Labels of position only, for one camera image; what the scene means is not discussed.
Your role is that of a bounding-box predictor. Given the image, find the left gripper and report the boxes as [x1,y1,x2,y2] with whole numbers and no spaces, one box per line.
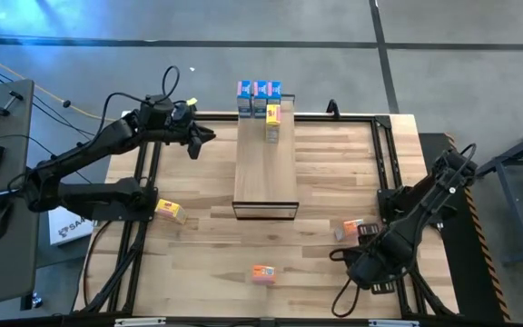
[141,94,217,161]

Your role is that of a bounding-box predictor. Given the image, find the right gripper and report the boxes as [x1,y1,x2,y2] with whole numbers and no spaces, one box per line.
[350,222,410,295]

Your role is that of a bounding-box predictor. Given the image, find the orange Mini Wheats cereal box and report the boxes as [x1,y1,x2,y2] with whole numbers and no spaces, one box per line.
[333,218,365,243]
[251,264,277,285]

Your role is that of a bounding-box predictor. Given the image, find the yellow Corn Pops cereal box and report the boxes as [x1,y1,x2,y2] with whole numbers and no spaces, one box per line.
[153,198,189,225]
[264,103,282,145]

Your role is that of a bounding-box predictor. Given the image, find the blue Rice Krispies cereal box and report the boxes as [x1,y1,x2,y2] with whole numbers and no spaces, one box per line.
[236,80,253,120]
[266,80,283,106]
[252,80,270,120]

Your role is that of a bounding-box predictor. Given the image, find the black hazard-striped floor mat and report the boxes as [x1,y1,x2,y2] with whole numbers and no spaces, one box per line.
[418,132,512,323]

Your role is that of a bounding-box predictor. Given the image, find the blue-grey metal cart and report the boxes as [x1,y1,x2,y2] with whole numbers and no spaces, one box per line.
[469,118,523,267]

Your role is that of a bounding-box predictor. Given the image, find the desk caster wheel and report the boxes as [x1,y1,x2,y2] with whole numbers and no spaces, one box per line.
[20,292,44,312]

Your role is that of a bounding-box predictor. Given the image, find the dark grey desk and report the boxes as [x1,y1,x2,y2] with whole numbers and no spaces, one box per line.
[0,79,44,311]

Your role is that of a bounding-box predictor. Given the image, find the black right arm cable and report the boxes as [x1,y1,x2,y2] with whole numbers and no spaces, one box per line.
[328,247,367,319]

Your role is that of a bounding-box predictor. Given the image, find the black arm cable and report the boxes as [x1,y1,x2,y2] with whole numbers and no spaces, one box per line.
[328,247,367,319]
[100,64,182,135]

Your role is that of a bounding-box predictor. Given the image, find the white metal bracket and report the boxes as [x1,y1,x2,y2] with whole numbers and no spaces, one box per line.
[113,317,167,327]
[368,319,420,327]

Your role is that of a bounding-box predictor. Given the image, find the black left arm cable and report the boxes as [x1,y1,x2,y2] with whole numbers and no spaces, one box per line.
[100,64,182,135]

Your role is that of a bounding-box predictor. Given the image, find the thin yellow cable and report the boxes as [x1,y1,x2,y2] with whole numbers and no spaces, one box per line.
[0,45,121,124]

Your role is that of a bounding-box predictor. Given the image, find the black aluminium table frame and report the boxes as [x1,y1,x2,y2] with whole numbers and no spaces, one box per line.
[74,111,460,319]

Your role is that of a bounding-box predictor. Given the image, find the black floor cable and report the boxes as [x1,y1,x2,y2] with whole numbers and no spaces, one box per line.
[0,58,94,137]

